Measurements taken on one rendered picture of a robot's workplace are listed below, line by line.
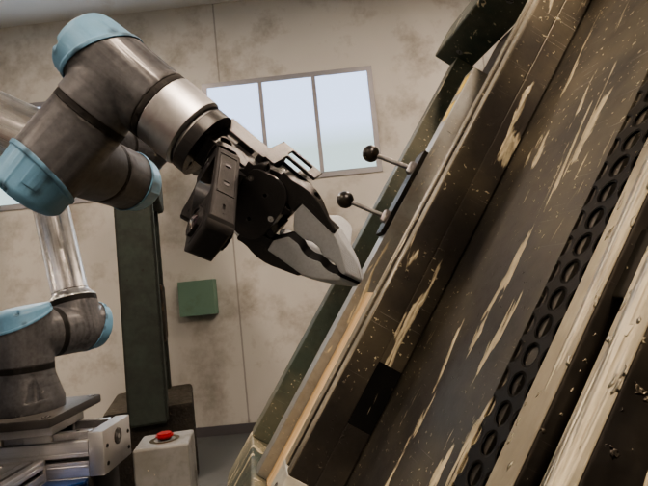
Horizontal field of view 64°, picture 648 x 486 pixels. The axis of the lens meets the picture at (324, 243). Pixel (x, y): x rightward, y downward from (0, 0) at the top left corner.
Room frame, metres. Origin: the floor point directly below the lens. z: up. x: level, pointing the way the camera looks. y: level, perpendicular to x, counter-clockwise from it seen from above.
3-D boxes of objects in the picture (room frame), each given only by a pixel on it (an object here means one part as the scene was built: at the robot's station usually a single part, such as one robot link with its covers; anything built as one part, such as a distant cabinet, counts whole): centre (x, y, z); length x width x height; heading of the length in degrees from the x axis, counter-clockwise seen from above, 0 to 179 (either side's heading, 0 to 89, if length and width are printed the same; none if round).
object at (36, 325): (1.17, 0.69, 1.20); 0.13 x 0.12 x 0.14; 153
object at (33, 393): (1.16, 0.69, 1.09); 0.15 x 0.15 x 0.10
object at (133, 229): (3.89, 1.38, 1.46); 0.95 x 0.76 x 2.91; 178
